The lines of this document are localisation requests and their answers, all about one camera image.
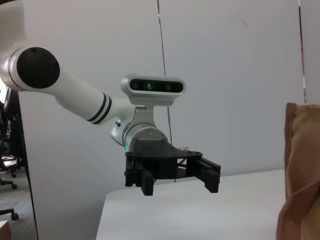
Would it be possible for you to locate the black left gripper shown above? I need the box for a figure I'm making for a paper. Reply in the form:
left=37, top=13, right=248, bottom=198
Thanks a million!
left=124, top=136, right=222, bottom=197

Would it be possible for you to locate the khaki canvas food bag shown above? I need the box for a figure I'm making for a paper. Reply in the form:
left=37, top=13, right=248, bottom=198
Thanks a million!
left=276, top=102, right=320, bottom=240

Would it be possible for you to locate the black chair wheel base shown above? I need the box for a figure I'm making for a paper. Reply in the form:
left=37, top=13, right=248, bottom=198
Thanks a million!
left=0, top=208, right=20, bottom=222

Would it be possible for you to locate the black Legion gaming chair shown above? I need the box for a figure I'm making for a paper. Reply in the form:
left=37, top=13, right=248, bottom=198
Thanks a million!
left=0, top=88, right=27, bottom=190

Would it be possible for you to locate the pale box with red edge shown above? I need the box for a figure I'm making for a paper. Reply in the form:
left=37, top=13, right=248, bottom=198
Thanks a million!
left=0, top=219, right=12, bottom=240

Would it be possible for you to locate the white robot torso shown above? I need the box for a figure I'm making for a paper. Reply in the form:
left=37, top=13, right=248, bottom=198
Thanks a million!
left=0, top=0, right=28, bottom=62

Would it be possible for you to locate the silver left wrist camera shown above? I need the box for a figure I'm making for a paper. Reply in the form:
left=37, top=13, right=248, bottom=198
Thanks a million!
left=120, top=73, right=186, bottom=130

